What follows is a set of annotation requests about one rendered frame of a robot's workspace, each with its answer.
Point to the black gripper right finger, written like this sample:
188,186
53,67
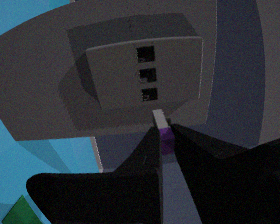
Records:
224,179

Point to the dark green flat square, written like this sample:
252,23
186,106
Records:
21,213

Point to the grey panel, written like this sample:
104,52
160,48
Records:
100,67

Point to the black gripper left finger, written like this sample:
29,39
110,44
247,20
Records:
133,193

